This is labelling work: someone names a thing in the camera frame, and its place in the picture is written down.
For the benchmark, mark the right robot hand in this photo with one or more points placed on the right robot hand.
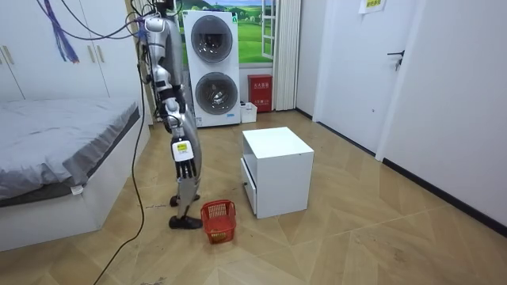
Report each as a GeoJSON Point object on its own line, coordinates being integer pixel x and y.
{"type": "Point", "coordinates": [182, 151]}

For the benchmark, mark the red plastic basket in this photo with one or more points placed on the red plastic basket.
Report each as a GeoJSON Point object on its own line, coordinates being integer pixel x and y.
{"type": "Point", "coordinates": [219, 227]}

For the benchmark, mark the white pleated curtain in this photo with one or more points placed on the white pleated curtain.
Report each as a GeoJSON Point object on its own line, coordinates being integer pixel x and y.
{"type": "Point", "coordinates": [287, 55]}

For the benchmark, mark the landscape wall poster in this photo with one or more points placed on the landscape wall poster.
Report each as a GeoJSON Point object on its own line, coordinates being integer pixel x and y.
{"type": "Point", "coordinates": [249, 39]}

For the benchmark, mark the robot legs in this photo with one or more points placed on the robot legs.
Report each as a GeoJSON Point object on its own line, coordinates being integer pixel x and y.
{"type": "Point", "coordinates": [193, 142]}

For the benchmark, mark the grey bed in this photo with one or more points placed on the grey bed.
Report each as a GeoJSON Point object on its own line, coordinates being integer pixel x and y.
{"type": "Point", "coordinates": [51, 134]}

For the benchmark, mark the red fire equipment box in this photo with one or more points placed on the red fire equipment box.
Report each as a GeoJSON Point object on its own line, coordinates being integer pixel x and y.
{"type": "Point", "coordinates": [260, 93]}

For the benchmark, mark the white door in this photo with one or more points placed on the white door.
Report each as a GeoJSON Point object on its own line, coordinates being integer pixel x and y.
{"type": "Point", "coordinates": [356, 79]}

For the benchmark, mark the small white bin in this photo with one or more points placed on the small white bin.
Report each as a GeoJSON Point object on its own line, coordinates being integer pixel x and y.
{"type": "Point", "coordinates": [248, 112]}

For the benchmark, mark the robot body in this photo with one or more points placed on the robot body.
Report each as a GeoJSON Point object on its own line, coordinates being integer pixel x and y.
{"type": "Point", "coordinates": [174, 51]}

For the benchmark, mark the white nightstand cabinet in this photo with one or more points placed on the white nightstand cabinet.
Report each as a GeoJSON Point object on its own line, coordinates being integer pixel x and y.
{"type": "Point", "coordinates": [283, 178]}

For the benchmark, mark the white wardrobe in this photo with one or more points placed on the white wardrobe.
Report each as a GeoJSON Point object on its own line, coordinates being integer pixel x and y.
{"type": "Point", "coordinates": [43, 67]}

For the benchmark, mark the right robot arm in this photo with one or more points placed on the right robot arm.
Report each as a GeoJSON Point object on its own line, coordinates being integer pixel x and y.
{"type": "Point", "coordinates": [155, 29]}

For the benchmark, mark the paper wall notice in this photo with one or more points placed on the paper wall notice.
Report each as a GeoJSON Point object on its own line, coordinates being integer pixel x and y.
{"type": "Point", "coordinates": [371, 5]}

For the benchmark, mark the white washing machine tower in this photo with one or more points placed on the white washing machine tower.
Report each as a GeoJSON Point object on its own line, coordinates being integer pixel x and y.
{"type": "Point", "coordinates": [214, 67]}

